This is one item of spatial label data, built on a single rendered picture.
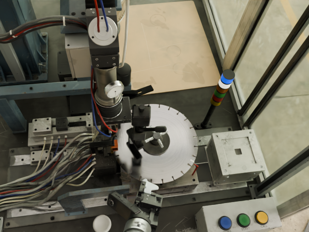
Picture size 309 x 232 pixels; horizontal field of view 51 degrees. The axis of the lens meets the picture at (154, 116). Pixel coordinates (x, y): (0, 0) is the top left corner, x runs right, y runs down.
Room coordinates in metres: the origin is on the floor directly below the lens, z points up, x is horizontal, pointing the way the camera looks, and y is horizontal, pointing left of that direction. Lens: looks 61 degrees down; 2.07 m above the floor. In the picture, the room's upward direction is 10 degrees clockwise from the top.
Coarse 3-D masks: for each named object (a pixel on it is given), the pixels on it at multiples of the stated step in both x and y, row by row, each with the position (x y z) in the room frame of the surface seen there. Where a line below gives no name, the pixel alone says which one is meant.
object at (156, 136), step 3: (150, 126) 0.54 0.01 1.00; (153, 132) 0.52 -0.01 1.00; (165, 132) 0.53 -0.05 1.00; (153, 135) 0.50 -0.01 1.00; (156, 135) 0.51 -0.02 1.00; (159, 135) 0.51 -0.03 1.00; (150, 138) 0.49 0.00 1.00; (153, 138) 0.49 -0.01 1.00; (156, 138) 0.49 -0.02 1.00; (159, 138) 0.50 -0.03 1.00; (147, 141) 0.48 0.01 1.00; (156, 141) 0.49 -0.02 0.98; (159, 141) 0.49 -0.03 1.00; (162, 144) 0.48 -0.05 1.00; (162, 147) 0.47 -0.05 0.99
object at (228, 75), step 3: (228, 69) 0.74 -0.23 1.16; (225, 72) 0.73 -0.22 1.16; (228, 72) 0.73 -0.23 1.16; (231, 72) 0.73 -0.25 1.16; (222, 75) 0.72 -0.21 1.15; (225, 75) 0.71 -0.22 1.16; (228, 75) 0.71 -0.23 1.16; (231, 75) 0.72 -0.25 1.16; (234, 75) 0.72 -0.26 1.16; (222, 78) 0.71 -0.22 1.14; (225, 78) 0.70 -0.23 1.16; (228, 78) 0.70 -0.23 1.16; (231, 78) 0.70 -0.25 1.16; (222, 81) 0.70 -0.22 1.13; (225, 81) 0.70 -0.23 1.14; (228, 81) 0.70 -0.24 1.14; (231, 81) 0.71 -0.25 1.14
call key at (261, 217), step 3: (258, 213) 0.31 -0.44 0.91; (261, 213) 0.32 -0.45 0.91; (264, 213) 0.32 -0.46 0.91; (258, 216) 0.30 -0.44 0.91; (261, 216) 0.30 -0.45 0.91; (264, 216) 0.31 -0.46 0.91; (267, 216) 0.31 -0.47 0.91; (258, 219) 0.29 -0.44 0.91; (261, 219) 0.29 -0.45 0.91; (264, 219) 0.30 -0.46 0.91; (267, 219) 0.30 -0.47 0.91; (261, 222) 0.28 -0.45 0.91; (264, 222) 0.28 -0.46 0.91
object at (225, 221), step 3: (222, 219) 0.27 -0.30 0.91; (225, 219) 0.27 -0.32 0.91; (228, 219) 0.27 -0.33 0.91; (222, 222) 0.26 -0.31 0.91; (225, 222) 0.26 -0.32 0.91; (228, 222) 0.26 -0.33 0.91; (222, 225) 0.25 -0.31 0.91; (225, 225) 0.25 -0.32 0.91; (228, 225) 0.25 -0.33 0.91; (225, 228) 0.24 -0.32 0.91
